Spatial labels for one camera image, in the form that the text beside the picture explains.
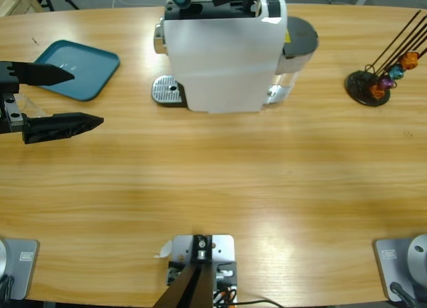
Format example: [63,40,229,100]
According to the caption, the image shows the black chair legs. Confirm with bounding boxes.
[31,0,81,12]

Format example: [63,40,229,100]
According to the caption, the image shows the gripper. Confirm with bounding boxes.
[0,61,105,145]

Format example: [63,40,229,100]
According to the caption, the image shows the black base cable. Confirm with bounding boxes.
[389,281,418,308]

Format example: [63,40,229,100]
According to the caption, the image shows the orange wire bundle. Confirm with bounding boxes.
[213,285,236,304]

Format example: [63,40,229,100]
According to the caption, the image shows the clear water tank grey lid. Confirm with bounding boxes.
[275,16,320,89]

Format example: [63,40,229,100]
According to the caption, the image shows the teal plastic tray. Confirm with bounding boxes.
[32,39,121,102]

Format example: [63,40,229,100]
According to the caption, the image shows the clear drinking glass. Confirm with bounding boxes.
[13,93,51,119]

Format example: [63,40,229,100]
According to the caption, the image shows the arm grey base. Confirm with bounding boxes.
[0,238,40,301]
[372,233,427,302]

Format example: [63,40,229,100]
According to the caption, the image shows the white capsule coffee machine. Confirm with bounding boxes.
[151,0,296,115]

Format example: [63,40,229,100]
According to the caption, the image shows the orange coffee capsule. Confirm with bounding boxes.
[399,51,420,71]
[369,83,384,101]

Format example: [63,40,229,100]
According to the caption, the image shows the black mount cable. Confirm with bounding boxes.
[233,299,284,308]

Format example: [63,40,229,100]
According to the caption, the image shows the white camera mount dark post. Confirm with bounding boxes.
[153,233,238,308]

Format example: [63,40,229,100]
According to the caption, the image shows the purple coffee capsule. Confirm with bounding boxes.
[378,75,396,91]

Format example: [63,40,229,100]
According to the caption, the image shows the small teal coffee capsule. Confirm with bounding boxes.
[388,65,406,81]

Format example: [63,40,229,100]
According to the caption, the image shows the white paper tag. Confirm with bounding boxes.
[153,239,173,259]

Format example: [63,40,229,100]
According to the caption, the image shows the black capsule holder stand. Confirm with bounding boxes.
[345,9,427,107]

